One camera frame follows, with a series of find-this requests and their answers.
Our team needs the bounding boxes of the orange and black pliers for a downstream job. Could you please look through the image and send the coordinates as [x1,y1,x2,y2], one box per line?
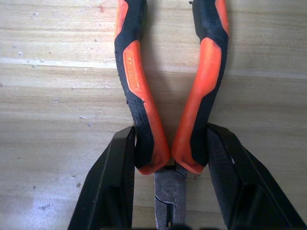
[114,0,229,230]

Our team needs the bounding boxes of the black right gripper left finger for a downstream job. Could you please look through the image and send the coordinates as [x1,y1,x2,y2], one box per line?
[67,126,137,230]

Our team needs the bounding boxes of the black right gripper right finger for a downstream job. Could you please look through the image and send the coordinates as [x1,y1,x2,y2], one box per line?
[206,123,307,230]

